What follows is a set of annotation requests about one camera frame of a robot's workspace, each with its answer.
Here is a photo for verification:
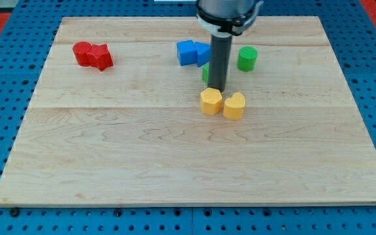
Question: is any blue triangle block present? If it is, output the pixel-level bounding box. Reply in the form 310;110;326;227
195;42;211;67

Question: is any yellow hexagon block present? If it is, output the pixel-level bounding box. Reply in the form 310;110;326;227
200;87;223;116

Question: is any green cylinder block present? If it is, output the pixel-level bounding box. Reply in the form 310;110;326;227
237;46;258;72

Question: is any yellow heart block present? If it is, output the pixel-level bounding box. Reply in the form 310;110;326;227
223;92;245;120

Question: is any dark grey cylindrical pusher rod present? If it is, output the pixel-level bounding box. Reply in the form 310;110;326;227
208;35;232;92

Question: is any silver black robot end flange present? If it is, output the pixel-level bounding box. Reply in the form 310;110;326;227
196;0;264;36

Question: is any red star block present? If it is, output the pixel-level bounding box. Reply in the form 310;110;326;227
87;44;114;71

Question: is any blue cube block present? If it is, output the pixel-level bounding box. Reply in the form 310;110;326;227
176;40;197;66

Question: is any light wooden board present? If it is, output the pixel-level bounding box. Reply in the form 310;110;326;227
0;16;376;208

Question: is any red cylinder block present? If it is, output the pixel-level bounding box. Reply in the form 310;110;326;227
72;41;91;67

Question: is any green block behind rod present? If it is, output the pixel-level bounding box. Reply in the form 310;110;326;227
202;65;209;84

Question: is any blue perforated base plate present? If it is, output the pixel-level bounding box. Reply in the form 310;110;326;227
0;1;376;234

